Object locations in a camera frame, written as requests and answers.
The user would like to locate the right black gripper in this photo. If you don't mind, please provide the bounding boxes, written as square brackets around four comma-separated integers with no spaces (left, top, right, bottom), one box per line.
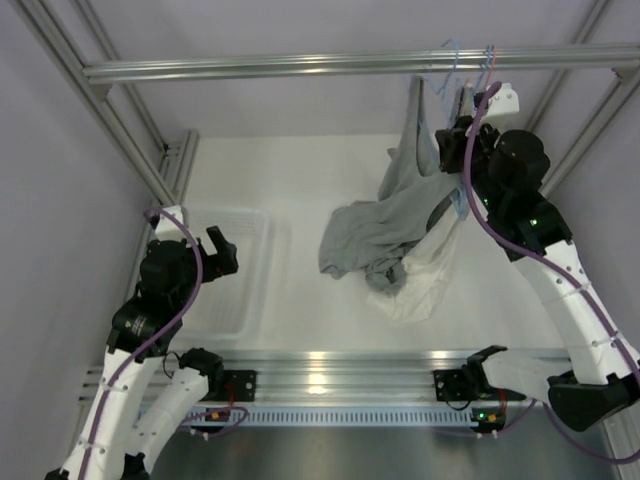
[435,115,506,213]

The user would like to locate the light blue wire hanger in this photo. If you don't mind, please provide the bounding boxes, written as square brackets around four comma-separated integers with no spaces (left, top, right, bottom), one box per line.
[429,38,469,220]

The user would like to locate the grey tank top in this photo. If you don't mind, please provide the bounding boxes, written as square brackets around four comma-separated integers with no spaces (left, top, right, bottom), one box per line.
[318,76,460,295]

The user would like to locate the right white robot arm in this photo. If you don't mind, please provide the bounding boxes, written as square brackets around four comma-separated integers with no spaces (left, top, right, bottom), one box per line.
[435,81,639,432]

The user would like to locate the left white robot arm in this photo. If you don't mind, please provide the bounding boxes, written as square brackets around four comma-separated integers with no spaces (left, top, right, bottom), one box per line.
[46,226,238,479]

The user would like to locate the white tank top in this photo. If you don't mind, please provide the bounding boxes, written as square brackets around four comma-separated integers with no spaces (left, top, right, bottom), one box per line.
[367,199,462,326]

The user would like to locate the white plastic basket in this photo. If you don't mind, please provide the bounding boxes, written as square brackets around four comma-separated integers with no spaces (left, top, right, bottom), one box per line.
[127,202,275,342]

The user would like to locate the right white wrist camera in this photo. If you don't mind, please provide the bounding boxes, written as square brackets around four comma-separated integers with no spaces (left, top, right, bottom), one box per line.
[483,82,520,121]

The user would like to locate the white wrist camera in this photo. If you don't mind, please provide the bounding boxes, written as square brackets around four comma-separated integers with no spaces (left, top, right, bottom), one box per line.
[152,205,188,242]
[483,82,520,121]

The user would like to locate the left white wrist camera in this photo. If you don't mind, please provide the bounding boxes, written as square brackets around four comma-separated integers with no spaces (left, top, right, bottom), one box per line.
[152,205,188,242]

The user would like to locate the pink wire hanger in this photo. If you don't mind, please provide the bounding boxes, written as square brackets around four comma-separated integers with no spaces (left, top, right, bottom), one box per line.
[485,45,498,87]

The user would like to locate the left aluminium frame post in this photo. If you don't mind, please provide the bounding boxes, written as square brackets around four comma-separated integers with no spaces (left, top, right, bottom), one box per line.
[10,1,200,205]

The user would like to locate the aluminium frame post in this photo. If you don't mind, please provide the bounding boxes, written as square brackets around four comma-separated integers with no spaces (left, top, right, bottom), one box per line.
[10,1,200,205]
[526,1,639,196]

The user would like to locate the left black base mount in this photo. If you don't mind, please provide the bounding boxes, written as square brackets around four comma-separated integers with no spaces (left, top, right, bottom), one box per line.
[218,370,258,404]

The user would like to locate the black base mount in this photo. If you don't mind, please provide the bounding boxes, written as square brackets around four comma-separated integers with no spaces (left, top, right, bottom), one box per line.
[433,369,479,402]
[218,370,258,404]

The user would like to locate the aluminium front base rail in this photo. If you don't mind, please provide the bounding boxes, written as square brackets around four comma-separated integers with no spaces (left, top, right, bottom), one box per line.
[77,349,616,404]

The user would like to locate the right aluminium frame post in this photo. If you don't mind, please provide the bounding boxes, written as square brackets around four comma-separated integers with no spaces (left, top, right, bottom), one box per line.
[526,1,639,196]

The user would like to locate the aluminium hanging rail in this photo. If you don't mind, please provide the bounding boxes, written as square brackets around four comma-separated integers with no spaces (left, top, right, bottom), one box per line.
[83,44,639,85]

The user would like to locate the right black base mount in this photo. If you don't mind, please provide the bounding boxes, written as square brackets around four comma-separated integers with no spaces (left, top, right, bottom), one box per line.
[433,369,479,402]

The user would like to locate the slotted grey cable duct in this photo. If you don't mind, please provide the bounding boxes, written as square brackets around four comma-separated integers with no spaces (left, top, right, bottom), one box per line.
[180,406,479,428]

